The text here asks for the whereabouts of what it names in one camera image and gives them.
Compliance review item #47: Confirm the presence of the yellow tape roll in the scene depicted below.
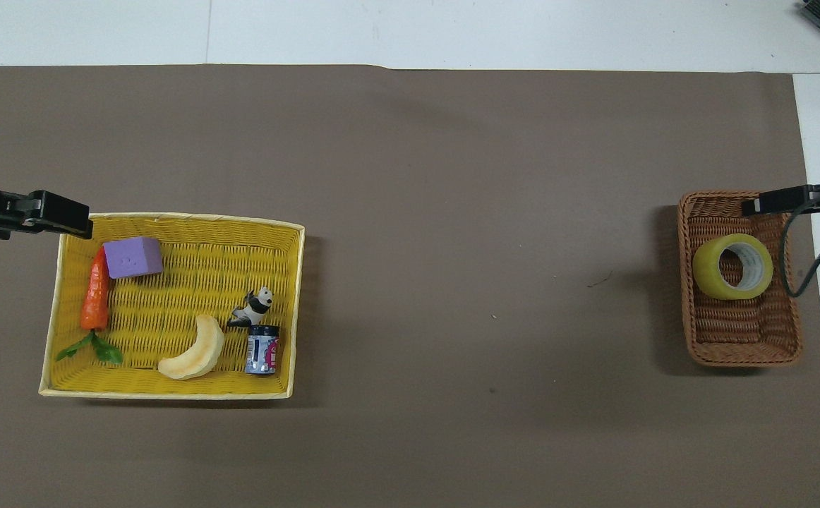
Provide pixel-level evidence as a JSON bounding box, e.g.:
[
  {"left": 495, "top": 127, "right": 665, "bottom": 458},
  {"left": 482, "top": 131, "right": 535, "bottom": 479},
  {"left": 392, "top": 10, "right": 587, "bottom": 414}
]
[{"left": 692, "top": 233, "right": 774, "bottom": 301}]

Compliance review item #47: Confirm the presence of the orange toy carrot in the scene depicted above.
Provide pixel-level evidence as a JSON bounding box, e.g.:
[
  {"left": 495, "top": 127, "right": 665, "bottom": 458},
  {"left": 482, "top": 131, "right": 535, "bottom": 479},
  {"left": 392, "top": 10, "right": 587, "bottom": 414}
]
[{"left": 55, "top": 246, "right": 124, "bottom": 366}]

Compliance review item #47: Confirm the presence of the small blue can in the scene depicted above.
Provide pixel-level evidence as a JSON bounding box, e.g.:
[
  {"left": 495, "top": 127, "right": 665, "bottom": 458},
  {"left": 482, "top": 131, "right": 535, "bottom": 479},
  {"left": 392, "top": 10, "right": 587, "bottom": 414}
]
[{"left": 244, "top": 324, "right": 281, "bottom": 377}]

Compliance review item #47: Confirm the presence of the yellow woven basket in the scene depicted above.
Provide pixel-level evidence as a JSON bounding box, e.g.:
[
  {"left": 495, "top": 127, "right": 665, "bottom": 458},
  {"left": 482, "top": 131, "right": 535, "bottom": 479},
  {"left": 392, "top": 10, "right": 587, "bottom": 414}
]
[{"left": 38, "top": 212, "right": 306, "bottom": 401}]

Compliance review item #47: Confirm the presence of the black cable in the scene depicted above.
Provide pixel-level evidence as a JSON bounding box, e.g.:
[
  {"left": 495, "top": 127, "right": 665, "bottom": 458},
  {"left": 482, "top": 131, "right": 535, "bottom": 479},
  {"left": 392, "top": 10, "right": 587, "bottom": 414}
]
[{"left": 778, "top": 185, "right": 820, "bottom": 298}]

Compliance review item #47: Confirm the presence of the small panda figure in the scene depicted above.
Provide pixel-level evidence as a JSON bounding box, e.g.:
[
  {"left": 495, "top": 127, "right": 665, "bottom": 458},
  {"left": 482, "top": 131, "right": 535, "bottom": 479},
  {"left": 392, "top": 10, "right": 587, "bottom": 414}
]
[{"left": 226, "top": 286, "right": 275, "bottom": 329}]

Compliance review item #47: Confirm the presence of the purple foam cube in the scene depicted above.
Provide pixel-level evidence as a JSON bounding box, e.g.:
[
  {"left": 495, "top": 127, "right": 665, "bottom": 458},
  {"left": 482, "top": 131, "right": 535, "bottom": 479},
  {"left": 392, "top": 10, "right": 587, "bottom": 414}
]
[{"left": 102, "top": 236, "right": 164, "bottom": 280}]

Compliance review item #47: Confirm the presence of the brown wicker basket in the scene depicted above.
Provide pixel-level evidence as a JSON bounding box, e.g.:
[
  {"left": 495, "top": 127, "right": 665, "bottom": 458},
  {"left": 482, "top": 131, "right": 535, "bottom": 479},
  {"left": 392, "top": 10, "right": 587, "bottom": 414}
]
[{"left": 677, "top": 190, "right": 804, "bottom": 368}]

